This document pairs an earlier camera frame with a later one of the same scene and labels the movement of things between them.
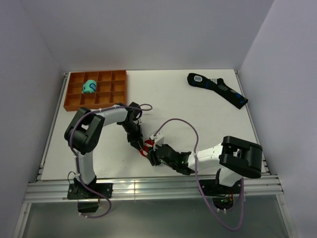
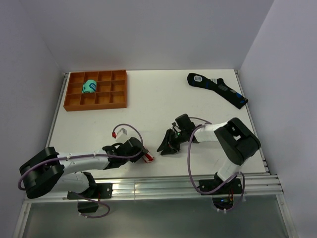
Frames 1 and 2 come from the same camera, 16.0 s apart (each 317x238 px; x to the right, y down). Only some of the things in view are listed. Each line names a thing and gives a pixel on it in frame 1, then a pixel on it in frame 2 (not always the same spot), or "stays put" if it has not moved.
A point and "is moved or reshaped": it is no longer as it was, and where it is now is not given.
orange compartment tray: (95, 89) stays put
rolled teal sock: (89, 87) stays put
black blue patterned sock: (218, 85) stays put
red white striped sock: (147, 144) is moved or reshaped
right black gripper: (152, 156) → (168, 141)
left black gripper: (137, 137) → (135, 158)
